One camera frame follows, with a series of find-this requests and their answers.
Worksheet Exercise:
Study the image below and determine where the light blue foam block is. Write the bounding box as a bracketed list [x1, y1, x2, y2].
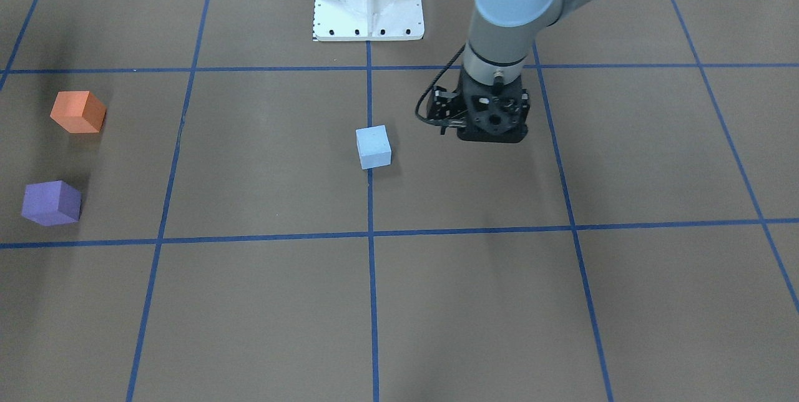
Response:
[356, 124, 392, 170]

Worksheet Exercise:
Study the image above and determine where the orange foam block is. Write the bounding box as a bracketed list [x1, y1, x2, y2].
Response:
[49, 91, 107, 134]

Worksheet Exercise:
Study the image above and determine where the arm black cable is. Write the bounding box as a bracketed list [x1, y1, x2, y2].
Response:
[415, 45, 469, 125]

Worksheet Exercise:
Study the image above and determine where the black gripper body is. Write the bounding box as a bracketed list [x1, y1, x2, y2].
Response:
[432, 72, 531, 144]

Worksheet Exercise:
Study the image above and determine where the purple foam block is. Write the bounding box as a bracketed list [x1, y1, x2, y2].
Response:
[22, 180, 82, 227]

